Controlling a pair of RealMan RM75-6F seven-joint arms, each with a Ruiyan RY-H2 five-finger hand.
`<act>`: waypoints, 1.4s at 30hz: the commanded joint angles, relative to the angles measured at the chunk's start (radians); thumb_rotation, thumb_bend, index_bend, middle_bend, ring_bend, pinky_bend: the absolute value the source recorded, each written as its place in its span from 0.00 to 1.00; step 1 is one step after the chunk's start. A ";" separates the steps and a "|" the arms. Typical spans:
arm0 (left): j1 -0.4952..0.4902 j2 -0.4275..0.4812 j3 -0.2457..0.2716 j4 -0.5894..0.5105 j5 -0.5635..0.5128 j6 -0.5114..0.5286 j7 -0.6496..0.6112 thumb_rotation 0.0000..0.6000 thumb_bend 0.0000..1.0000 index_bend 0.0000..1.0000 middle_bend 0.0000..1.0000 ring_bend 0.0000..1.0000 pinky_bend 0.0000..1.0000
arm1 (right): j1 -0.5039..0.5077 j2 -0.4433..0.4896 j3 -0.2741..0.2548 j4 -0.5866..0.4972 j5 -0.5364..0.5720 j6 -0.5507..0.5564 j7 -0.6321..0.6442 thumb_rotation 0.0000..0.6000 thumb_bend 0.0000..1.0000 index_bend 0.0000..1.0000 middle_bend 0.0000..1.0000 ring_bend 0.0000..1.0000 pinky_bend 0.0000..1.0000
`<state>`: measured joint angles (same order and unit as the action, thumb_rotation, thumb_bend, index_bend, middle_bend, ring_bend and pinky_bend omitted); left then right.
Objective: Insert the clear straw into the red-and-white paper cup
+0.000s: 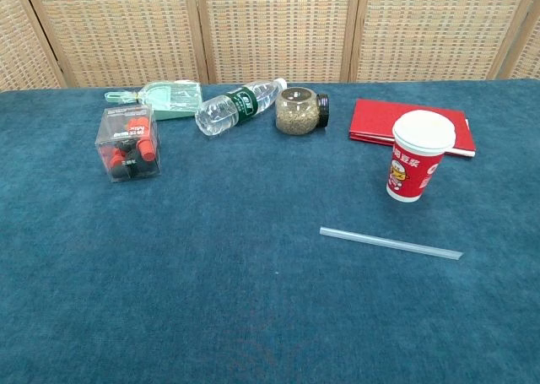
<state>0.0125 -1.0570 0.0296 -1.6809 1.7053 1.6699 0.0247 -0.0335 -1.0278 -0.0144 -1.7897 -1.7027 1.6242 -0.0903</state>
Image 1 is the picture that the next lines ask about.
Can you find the red booklet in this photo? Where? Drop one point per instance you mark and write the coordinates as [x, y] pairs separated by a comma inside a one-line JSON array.
[[371, 122]]

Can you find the mint green packaged item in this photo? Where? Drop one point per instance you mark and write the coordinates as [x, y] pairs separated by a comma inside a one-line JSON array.
[[173, 99]]

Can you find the clear water bottle green label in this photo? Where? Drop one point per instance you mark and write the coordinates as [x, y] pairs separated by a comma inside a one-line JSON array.
[[228, 111]]

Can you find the blue table cloth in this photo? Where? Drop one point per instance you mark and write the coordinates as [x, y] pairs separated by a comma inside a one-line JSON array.
[[236, 253]]

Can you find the clear box red black items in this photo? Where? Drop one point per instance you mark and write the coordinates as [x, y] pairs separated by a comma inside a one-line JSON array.
[[126, 147]]

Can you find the red paper cup white lid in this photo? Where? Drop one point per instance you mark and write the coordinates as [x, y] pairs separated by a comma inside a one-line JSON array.
[[411, 177]]

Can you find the woven wooden folding screen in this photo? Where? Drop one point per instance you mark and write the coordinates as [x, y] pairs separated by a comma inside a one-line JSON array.
[[274, 29]]

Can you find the glass jar with black lid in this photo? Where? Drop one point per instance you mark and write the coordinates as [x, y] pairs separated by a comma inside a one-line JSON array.
[[297, 116]]

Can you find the translucent plastic straw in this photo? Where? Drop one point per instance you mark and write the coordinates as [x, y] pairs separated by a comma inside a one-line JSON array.
[[390, 242]]

